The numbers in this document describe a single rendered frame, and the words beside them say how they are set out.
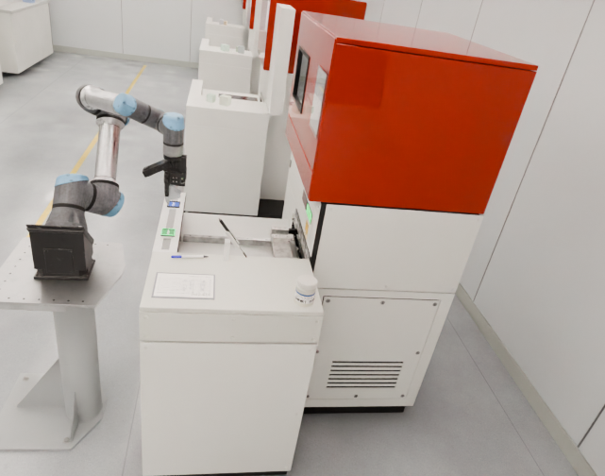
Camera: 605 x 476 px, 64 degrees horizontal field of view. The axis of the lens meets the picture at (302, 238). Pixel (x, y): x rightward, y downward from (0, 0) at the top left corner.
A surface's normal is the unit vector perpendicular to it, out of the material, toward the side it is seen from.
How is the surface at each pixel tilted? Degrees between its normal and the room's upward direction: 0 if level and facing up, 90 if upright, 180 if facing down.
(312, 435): 0
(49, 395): 90
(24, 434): 0
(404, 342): 90
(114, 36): 90
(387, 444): 0
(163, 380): 90
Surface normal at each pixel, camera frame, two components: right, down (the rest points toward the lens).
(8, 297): 0.15, -0.86
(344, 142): 0.14, 0.51
